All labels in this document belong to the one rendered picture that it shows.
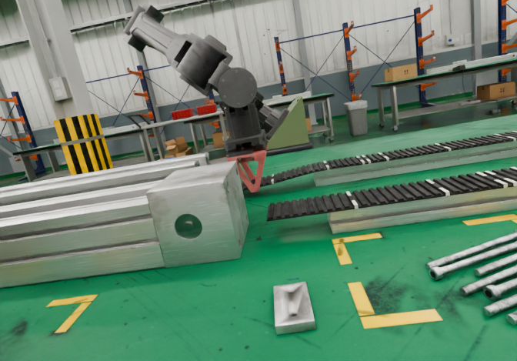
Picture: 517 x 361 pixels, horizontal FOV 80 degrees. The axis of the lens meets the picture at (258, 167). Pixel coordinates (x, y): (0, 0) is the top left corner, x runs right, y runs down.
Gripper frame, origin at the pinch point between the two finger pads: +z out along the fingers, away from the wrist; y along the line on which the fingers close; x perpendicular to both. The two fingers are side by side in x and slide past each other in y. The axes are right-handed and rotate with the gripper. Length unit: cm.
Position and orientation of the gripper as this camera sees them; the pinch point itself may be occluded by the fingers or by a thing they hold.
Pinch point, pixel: (255, 183)
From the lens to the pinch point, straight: 57.6
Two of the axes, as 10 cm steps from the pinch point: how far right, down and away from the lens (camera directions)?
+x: 9.8, -1.6, -1.1
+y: -0.7, 2.4, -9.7
